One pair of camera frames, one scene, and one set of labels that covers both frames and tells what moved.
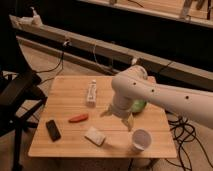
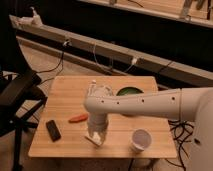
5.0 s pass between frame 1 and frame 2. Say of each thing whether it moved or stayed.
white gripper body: moved
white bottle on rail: stayed
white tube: stayed
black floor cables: stayed
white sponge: stayed
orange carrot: stayed
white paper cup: stayed
